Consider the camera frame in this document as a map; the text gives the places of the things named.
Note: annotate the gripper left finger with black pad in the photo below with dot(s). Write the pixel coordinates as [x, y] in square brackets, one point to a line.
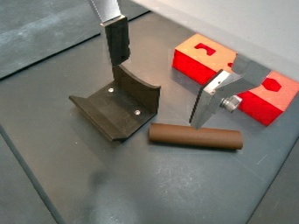
[116, 24]

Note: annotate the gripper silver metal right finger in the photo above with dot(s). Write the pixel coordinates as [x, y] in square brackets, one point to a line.
[220, 93]

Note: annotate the brown oval cylinder peg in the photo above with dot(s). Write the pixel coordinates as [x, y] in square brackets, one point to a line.
[205, 137]

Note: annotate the black curved cradle fixture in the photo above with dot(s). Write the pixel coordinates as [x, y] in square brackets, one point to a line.
[122, 106]

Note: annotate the red shape-hole block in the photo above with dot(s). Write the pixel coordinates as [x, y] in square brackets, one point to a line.
[200, 57]

